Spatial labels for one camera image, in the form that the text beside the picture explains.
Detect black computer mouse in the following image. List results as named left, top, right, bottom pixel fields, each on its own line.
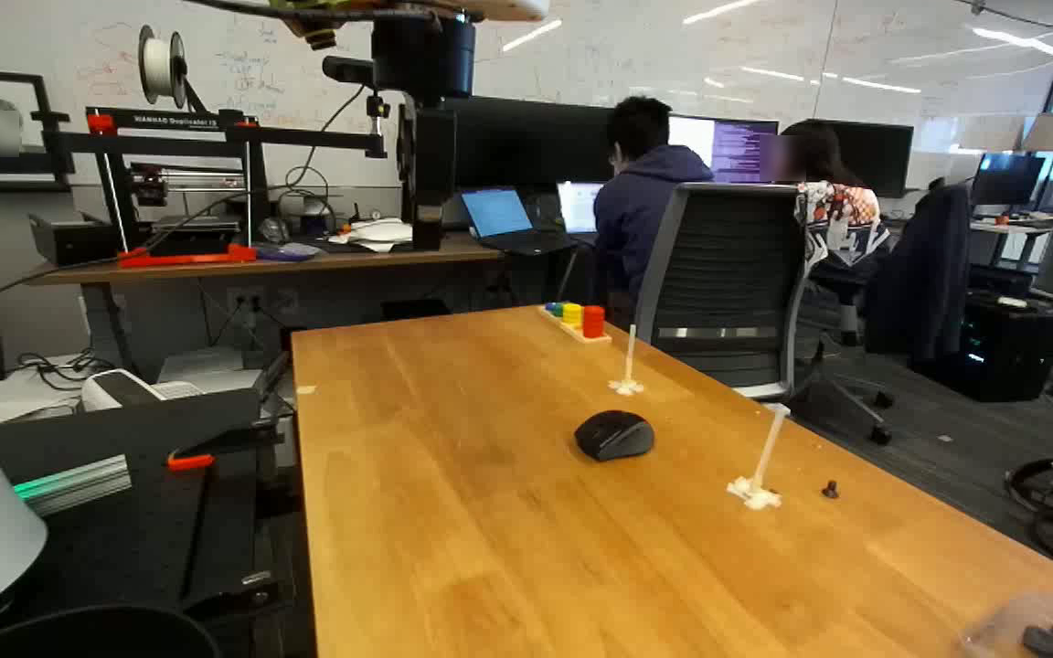
left=576, top=408, right=655, bottom=461

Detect colourful toy blocks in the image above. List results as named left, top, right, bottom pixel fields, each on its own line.
left=540, top=299, right=611, bottom=344

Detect white plastic stand far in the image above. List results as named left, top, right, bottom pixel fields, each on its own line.
left=611, top=326, right=644, bottom=399

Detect white plastic stand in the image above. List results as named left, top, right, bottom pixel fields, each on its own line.
left=729, top=404, right=789, bottom=512
left=611, top=326, right=644, bottom=399

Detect open laptop blue screen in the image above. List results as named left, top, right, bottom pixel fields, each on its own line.
left=462, top=186, right=576, bottom=253

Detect person in navy hoodie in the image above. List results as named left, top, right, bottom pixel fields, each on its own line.
left=591, top=94, right=714, bottom=326

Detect grey mesh office chair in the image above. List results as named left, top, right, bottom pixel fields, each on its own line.
left=633, top=181, right=894, bottom=444

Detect computer monitor purple screen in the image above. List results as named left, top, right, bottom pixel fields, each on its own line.
left=669, top=115, right=779, bottom=181

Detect white plastic stand near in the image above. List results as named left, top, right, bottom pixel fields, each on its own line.
left=729, top=404, right=789, bottom=512

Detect person with dark hair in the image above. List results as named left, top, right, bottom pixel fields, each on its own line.
left=774, top=120, right=861, bottom=186

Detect dark jacket on chair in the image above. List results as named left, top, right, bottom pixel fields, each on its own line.
left=864, top=181, right=972, bottom=365

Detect wooden side desk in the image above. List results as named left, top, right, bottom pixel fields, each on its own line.
left=37, top=230, right=507, bottom=370

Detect white filament spool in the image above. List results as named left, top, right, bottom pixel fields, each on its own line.
left=139, top=25, right=187, bottom=107

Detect black and red 3D printer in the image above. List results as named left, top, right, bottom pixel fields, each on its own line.
left=25, top=101, right=392, bottom=270

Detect red handled tool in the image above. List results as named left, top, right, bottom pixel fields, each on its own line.
left=166, top=454, right=216, bottom=475

